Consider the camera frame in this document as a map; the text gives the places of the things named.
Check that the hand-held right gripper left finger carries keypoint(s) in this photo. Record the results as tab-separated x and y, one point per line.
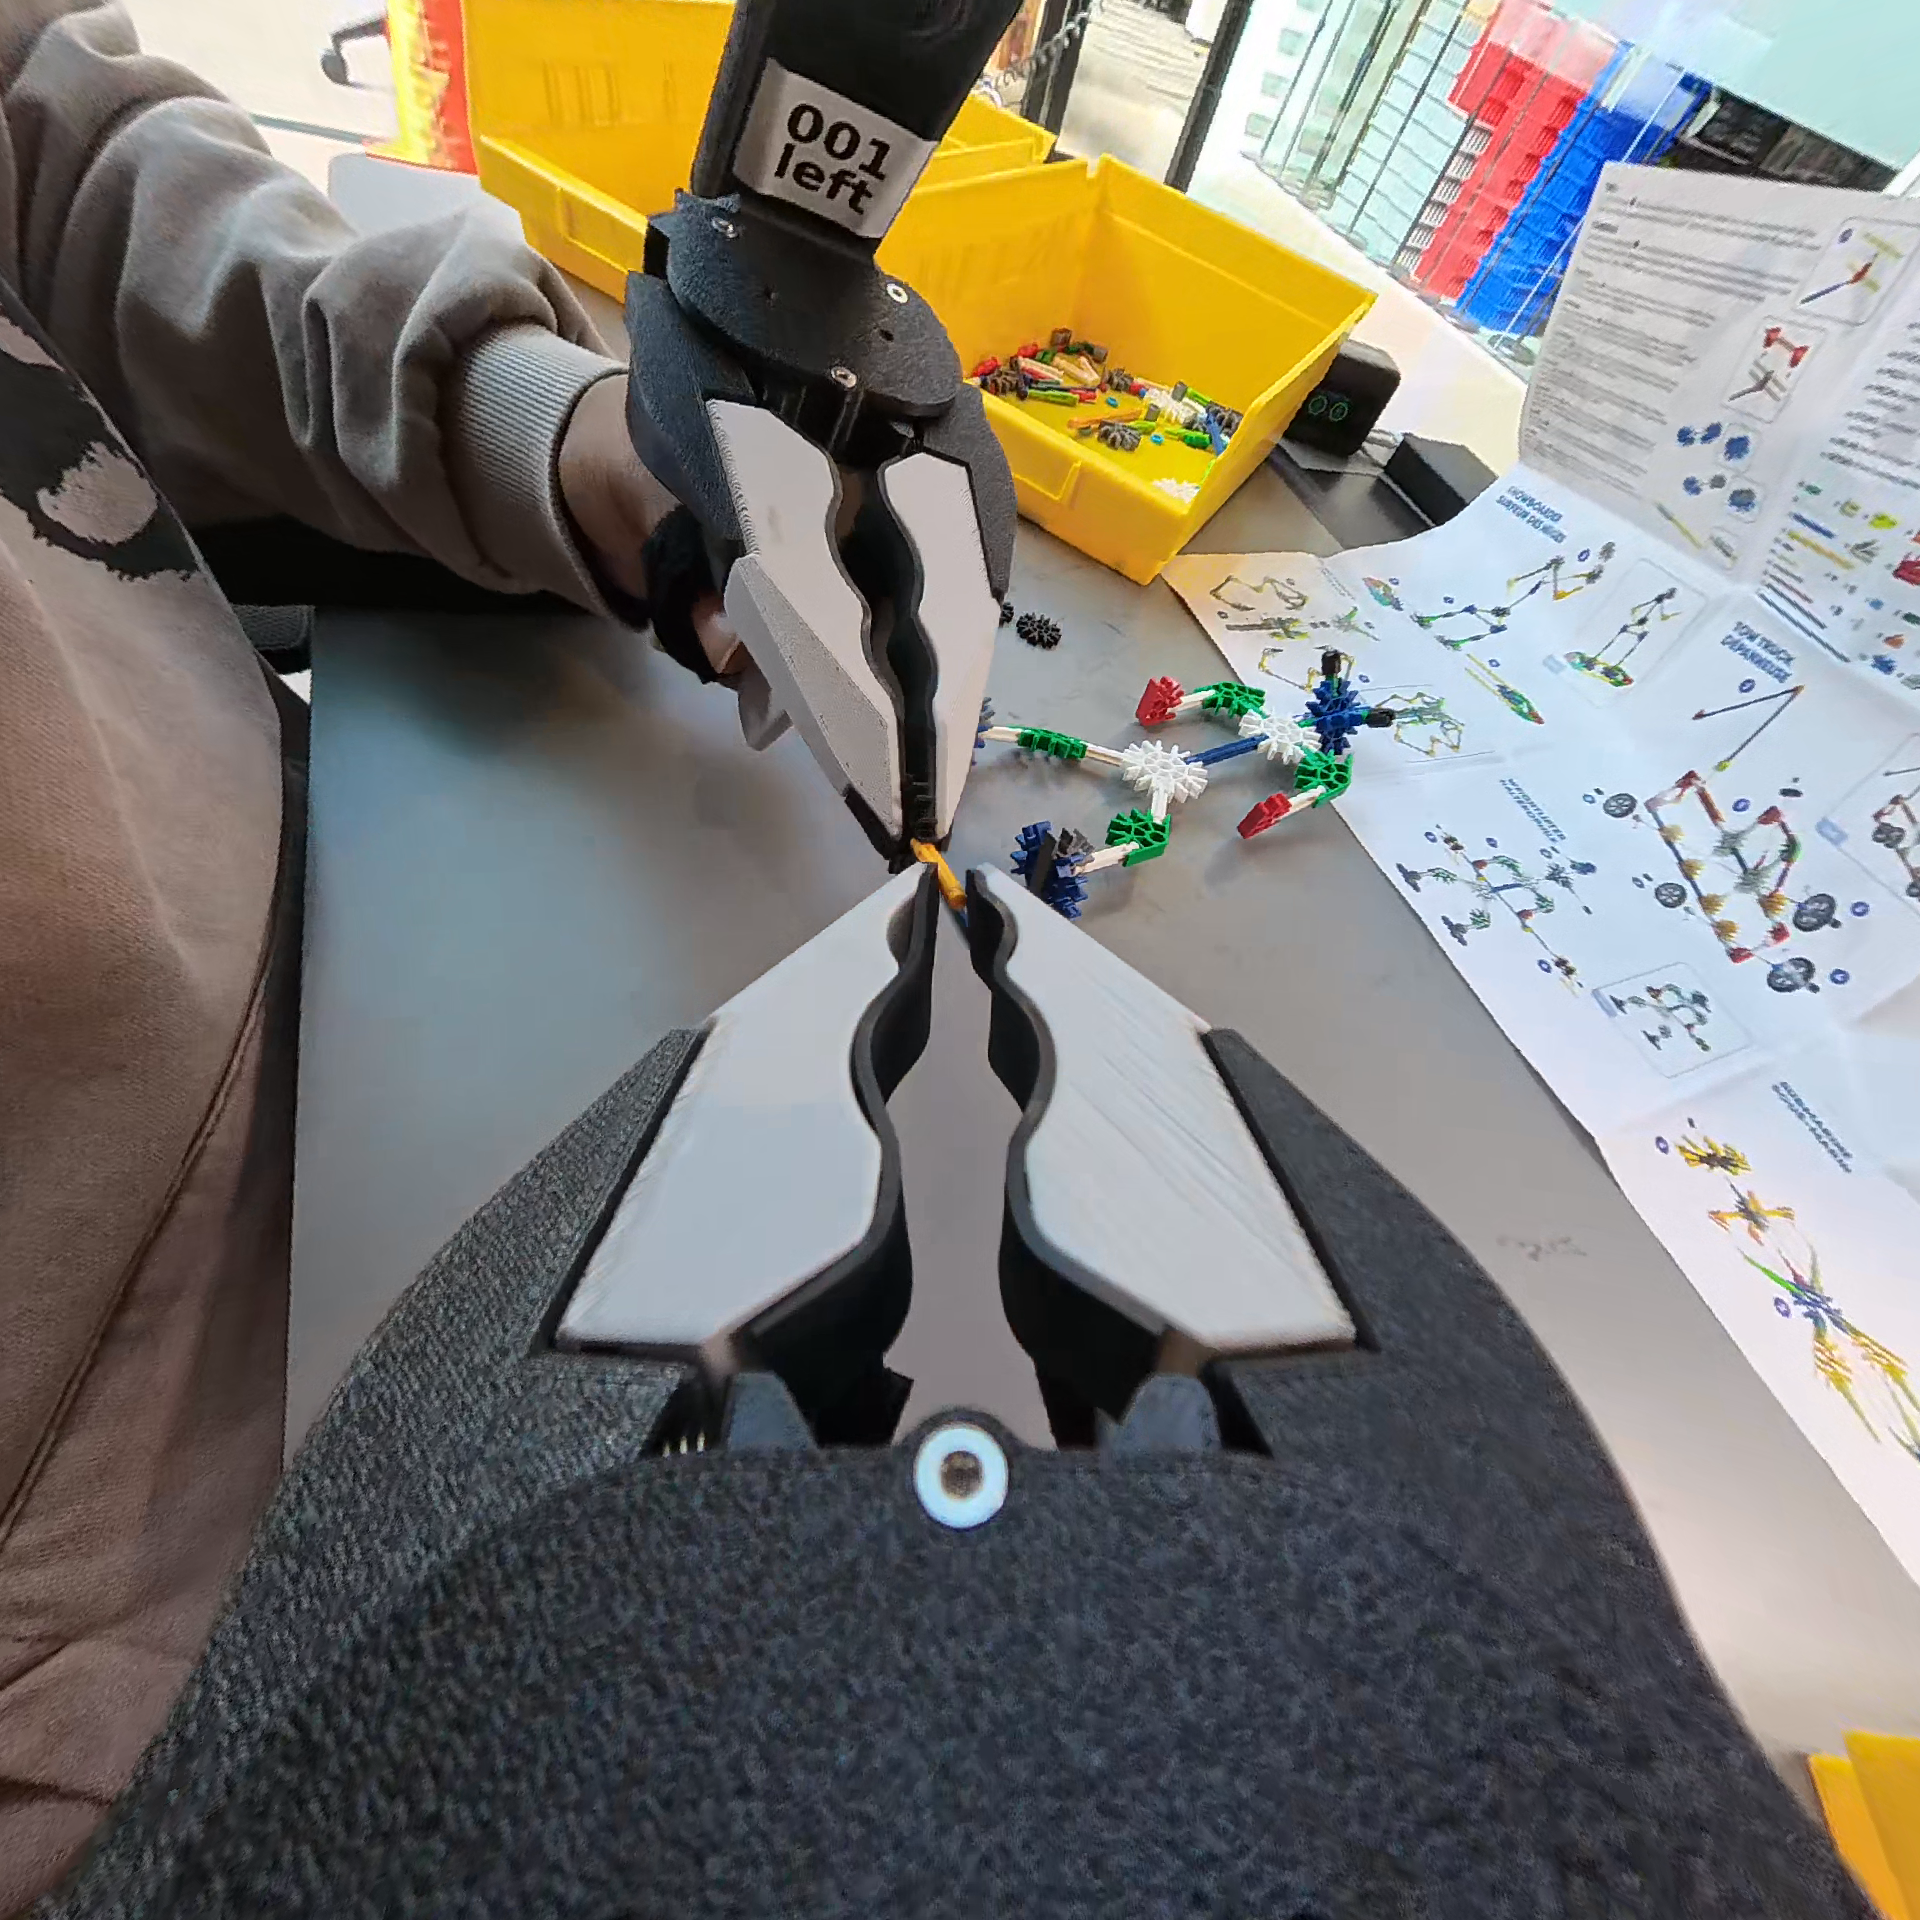
734	1184

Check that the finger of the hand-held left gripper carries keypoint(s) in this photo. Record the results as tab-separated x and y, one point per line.
952	601
788	554

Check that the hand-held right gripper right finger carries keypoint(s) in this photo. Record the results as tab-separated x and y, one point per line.
1170	1184

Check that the short orange toy rod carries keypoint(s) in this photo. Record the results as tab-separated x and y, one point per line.
939	867

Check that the multicolour toy construction model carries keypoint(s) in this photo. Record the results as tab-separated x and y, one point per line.
1163	768

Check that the person's left forearm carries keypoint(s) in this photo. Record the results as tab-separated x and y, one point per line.
301	331

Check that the grey desk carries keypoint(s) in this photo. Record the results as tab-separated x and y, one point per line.
601	841

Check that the pile of toy construction pieces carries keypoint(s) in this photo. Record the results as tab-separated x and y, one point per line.
1110	405

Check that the yellow plastic bin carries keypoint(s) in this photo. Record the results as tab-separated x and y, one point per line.
1140	255
601	104
1883	1830

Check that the orange traffic cone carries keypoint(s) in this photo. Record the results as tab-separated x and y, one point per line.
435	75

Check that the black device with green display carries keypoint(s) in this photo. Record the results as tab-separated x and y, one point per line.
1343	392

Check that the folded white instruction sheet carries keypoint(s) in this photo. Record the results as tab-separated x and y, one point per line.
1575	930

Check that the flat black device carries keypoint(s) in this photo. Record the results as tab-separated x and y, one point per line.
1440	476

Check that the stack of red bins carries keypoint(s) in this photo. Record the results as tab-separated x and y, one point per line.
1514	134

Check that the stack of blue bins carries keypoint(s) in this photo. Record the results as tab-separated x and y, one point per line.
1590	194

